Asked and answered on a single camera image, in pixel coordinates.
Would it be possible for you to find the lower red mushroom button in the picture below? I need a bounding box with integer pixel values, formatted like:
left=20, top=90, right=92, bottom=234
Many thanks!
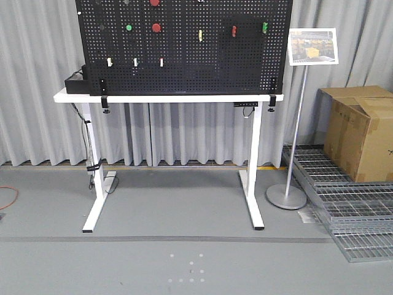
left=152, top=23, right=161, bottom=33

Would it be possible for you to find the red mushroom button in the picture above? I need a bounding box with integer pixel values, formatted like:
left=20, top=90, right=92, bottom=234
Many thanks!
left=152, top=23, right=161, bottom=33
left=149, top=0, right=160, bottom=7

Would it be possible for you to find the upper red mushroom button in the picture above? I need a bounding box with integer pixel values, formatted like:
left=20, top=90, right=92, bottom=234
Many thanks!
left=149, top=0, right=160, bottom=7

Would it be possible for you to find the right black table clamp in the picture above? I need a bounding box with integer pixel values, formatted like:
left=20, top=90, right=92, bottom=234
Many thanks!
left=268, top=77, right=277, bottom=112

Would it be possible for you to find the black table clamp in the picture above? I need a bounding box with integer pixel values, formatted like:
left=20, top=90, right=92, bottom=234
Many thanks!
left=268, top=77, right=277, bottom=112
left=99, top=79, right=110, bottom=114

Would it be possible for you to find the white standing desk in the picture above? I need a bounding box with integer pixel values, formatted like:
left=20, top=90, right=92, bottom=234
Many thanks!
left=53, top=88, right=284, bottom=233

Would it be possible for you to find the left black table clamp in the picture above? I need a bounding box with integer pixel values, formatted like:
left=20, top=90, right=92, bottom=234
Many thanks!
left=99, top=79, right=110, bottom=114

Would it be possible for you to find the black perforated pegboard panel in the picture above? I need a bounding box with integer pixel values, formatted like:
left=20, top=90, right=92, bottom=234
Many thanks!
left=76, top=0, right=293, bottom=95

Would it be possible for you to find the black box on desk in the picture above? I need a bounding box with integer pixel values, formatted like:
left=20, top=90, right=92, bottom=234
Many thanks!
left=64, top=65, right=90, bottom=94

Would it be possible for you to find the sign stand with picture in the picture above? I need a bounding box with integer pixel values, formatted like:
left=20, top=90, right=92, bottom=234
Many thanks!
left=266, top=28, right=339, bottom=210

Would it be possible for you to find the cardboard box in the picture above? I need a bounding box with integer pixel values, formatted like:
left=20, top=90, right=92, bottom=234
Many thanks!
left=318, top=85, right=392, bottom=183

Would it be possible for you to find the metal floor grating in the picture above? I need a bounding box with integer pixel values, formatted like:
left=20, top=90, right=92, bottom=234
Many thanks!
left=292, top=145, right=392, bottom=262

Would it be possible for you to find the grey curtain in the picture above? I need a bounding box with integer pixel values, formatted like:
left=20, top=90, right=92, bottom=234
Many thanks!
left=1, top=1, right=392, bottom=166

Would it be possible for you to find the desk cables bundle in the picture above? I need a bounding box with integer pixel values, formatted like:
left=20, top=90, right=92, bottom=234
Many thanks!
left=71, top=103, right=119, bottom=194

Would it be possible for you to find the yellow toggle switch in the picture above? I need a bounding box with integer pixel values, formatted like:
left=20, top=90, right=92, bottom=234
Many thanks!
left=198, top=29, right=203, bottom=42

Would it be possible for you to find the green toggle switch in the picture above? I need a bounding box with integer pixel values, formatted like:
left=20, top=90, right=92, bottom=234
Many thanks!
left=262, top=22, right=268, bottom=34

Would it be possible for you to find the orange cable on floor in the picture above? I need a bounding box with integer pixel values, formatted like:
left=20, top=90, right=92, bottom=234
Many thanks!
left=0, top=186, right=20, bottom=211

